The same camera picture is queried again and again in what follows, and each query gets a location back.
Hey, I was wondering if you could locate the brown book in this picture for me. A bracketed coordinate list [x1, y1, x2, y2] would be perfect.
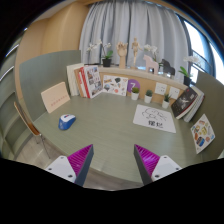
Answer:
[73, 67, 88, 99]

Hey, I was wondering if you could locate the white wall socket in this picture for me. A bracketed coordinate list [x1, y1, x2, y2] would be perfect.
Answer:
[154, 82, 168, 97]
[168, 86, 181, 100]

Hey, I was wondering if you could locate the thick white book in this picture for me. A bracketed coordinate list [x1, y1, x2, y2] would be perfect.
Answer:
[183, 85, 206, 123]

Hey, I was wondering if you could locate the blue and white computer mouse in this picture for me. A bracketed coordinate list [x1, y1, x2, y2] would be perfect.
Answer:
[58, 113, 77, 131]

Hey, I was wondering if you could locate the green desk partition panel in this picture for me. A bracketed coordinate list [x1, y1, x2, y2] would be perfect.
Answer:
[18, 49, 82, 123]
[189, 71, 224, 159]

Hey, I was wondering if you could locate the round purple number card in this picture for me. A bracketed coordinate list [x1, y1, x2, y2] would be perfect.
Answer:
[126, 78, 141, 94]

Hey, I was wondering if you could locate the beige card with red print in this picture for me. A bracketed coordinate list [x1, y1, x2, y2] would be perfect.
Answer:
[40, 81, 71, 114]

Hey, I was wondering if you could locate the white illustrated sticker card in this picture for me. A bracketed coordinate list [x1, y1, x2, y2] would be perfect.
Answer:
[101, 74, 129, 98]

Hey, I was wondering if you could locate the window with dark frame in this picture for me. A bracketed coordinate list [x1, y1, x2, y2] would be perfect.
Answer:
[179, 16, 224, 84]

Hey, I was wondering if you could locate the white orchid in black pot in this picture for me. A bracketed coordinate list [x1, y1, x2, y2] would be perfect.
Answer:
[143, 43, 164, 68]
[178, 54, 201, 87]
[86, 39, 114, 68]

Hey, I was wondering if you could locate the green shelf unit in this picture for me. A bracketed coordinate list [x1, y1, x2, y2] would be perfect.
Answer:
[0, 43, 34, 161]

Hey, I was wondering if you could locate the grey curtain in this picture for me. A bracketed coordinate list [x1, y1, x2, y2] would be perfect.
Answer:
[78, 0, 189, 76]

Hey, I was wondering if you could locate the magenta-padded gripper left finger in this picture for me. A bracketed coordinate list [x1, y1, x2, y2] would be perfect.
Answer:
[44, 143, 95, 187]

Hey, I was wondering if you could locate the colourful food sticker sheet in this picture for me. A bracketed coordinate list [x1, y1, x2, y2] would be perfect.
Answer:
[190, 113, 216, 155]

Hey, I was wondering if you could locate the pink wooden horse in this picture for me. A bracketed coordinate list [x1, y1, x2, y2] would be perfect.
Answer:
[142, 54, 160, 75]

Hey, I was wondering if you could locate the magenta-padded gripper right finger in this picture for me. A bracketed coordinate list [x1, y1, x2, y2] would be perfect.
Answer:
[133, 143, 183, 186]

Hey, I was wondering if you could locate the white mouse pad with drawing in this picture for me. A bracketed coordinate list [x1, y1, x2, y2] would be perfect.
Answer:
[132, 104, 177, 134]

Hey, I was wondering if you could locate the wooden chair with metal legs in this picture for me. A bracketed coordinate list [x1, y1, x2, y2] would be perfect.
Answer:
[13, 101, 51, 159]

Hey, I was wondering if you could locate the wooden artist mannequin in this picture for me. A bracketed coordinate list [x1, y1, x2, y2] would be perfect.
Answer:
[130, 37, 144, 70]

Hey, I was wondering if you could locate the wooden hand model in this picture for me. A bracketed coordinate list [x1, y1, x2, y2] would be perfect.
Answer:
[116, 41, 129, 70]

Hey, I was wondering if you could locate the black-covered book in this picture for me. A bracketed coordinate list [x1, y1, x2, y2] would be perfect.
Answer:
[170, 87, 199, 119]

